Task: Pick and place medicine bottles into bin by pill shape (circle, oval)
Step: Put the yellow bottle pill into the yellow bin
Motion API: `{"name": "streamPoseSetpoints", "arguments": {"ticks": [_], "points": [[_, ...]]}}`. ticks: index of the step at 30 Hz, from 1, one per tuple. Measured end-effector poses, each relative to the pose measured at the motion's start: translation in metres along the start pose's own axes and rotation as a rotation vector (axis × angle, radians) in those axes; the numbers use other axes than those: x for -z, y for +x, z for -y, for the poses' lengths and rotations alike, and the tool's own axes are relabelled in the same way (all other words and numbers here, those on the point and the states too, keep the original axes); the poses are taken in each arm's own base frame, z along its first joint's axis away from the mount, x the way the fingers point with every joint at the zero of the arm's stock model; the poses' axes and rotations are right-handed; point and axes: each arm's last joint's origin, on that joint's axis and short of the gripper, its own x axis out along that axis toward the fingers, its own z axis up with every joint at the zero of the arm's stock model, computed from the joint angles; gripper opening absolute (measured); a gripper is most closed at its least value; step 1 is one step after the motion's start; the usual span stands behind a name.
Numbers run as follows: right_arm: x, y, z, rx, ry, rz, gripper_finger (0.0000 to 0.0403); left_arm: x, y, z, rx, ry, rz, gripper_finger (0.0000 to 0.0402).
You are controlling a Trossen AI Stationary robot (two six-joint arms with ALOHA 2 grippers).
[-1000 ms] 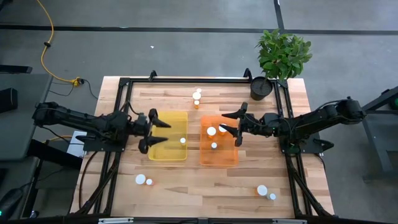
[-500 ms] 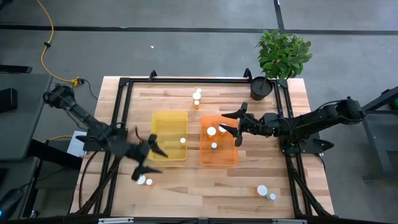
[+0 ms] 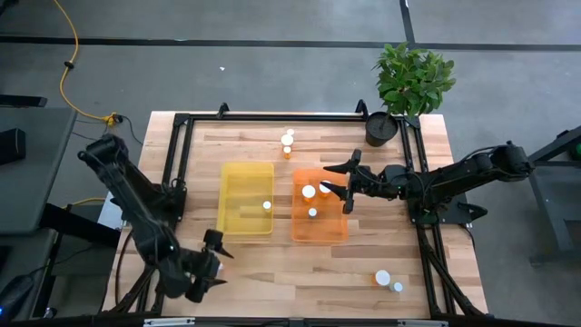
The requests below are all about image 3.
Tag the grey desk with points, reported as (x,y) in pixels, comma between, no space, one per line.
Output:
(32,181)

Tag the white object beside table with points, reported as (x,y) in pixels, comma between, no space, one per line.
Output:
(111,211)

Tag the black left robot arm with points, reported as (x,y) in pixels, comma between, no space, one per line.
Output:
(136,213)

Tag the black box on desk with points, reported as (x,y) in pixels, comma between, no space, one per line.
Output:
(11,145)

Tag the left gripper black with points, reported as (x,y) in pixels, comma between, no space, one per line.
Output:
(199,270)

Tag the green plant in black pot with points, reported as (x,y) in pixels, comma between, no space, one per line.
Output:
(413,82)

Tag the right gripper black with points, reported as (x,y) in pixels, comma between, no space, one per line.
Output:
(370,182)

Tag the black metal stand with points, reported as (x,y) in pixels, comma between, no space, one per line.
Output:
(549,191)

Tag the small white bottle lower right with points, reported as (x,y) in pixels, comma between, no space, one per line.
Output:
(397,286)

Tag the black computer mouse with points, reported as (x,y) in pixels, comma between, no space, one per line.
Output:
(16,290)

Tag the orange translucent plastic bin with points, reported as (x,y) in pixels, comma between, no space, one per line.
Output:
(318,229)

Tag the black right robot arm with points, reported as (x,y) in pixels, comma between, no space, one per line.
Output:
(458,175)

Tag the orange pill bottle medium cap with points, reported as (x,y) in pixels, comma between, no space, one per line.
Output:
(324,187)

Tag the black aluminium table frame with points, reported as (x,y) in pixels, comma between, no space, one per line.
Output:
(272,117)

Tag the yellow translucent plastic bin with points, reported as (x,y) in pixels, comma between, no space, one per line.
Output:
(240,191)

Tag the orange pill bottle large cap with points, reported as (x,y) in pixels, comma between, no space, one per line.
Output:
(287,139)
(308,191)
(382,277)

